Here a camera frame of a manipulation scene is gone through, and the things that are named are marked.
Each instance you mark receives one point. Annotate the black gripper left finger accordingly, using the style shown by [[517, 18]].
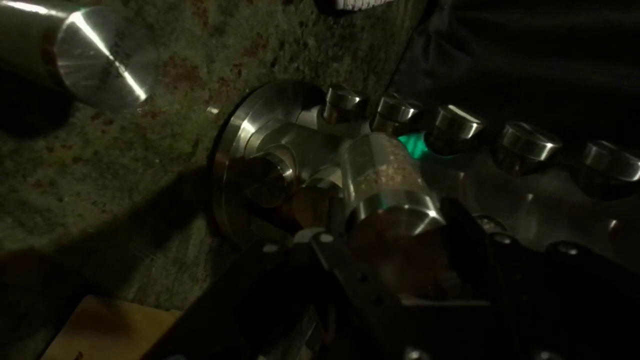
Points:
[[346, 267]]

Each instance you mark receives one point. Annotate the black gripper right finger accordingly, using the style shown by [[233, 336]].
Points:
[[470, 230]]

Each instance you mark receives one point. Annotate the small steel cup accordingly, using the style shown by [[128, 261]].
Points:
[[390, 183]]

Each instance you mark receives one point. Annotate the stainless steel spice rack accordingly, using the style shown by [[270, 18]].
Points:
[[293, 150]]

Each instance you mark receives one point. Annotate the glass spice bottle steel lid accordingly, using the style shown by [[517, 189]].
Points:
[[92, 56]]

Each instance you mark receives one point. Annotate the black curtain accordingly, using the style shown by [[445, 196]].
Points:
[[527, 61]]

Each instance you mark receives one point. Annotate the wooden knife block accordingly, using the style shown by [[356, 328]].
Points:
[[111, 331]]

